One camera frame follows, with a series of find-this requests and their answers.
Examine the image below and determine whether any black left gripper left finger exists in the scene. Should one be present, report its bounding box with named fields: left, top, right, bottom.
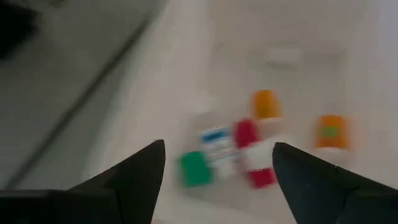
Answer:
left=70, top=139, right=166, bottom=224

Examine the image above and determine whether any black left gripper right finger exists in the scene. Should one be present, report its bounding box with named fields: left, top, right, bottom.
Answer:
left=272, top=142, right=398, bottom=224

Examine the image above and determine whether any orange pill bottle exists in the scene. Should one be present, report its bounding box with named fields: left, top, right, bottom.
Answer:
left=313, top=114, right=354, bottom=163
left=251, top=89, right=284, bottom=135

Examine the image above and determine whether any small white labelled bottle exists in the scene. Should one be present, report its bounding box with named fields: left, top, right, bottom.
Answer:
left=198, top=126, right=239, bottom=179

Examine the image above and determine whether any white plastic basket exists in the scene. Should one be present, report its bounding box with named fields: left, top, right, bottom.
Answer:
left=83, top=0, right=398, bottom=224

